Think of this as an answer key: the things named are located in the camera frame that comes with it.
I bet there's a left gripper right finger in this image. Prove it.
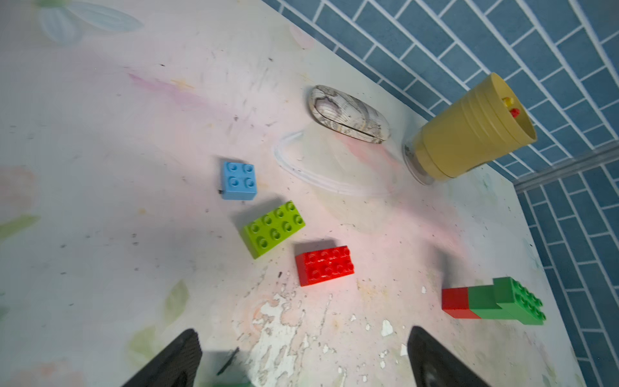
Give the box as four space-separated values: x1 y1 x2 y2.
407 326 489 387

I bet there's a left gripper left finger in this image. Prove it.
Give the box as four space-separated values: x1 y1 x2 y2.
123 329 202 387

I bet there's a red small lego brick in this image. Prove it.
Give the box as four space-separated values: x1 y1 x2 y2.
442 287 480 319

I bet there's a green small lego brick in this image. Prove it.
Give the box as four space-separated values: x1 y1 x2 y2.
468 285 509 319

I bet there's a green long lego brick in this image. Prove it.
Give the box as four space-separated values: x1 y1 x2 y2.
493 277 546 325

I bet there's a red long lego brick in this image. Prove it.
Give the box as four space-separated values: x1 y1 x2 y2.
295 246 355 286

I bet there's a lime lego brick left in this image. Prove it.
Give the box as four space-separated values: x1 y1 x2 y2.
240 201 306 259

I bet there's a blue square lego brick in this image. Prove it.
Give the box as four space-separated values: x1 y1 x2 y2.
221 161 257 201

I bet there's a floral table mat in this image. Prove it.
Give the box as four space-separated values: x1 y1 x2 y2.
1 1 585 386

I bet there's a yellow cup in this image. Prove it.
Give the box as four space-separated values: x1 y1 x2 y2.
402 73 538 185

